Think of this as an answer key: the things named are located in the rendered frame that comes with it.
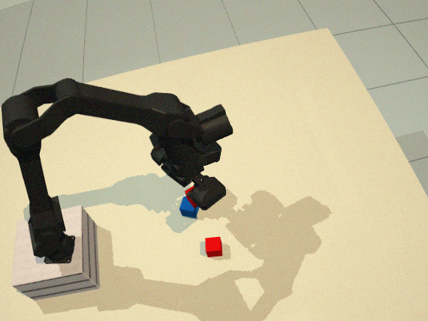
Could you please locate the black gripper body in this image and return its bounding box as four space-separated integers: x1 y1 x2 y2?
151 148 226 211

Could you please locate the blue cube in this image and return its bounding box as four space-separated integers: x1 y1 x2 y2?
179 196 199 219

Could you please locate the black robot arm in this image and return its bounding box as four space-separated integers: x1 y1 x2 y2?
2 78 233 264

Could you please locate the red cube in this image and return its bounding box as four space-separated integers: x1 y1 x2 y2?
205 237 222 257
185 186 197 208

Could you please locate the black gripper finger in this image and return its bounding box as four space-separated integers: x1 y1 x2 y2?
186 189 194 202
161 165 188 188

